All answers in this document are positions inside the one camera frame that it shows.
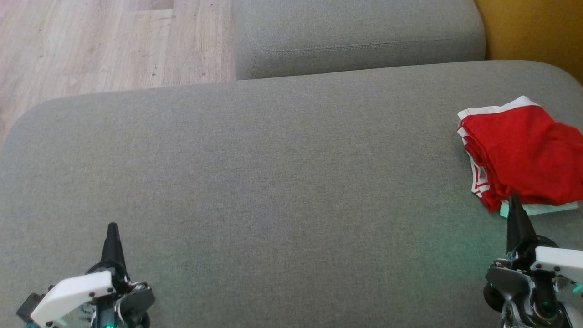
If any grey sofa back cushion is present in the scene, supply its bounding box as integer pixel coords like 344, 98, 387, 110
232, 0, 487, 82

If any mustard yellow cushion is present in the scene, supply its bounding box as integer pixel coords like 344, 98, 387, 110
473, 0, 583, 86

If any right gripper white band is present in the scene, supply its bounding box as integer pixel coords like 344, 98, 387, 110
484, 194, 583, 328

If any red white sports garment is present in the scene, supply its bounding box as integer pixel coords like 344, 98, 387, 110
456, 95, 583, 217

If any grey fabric sofa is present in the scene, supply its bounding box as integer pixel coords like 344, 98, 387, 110
0, 60, 583, 328

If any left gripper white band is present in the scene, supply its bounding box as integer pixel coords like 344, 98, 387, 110
30, 222, 156, 328

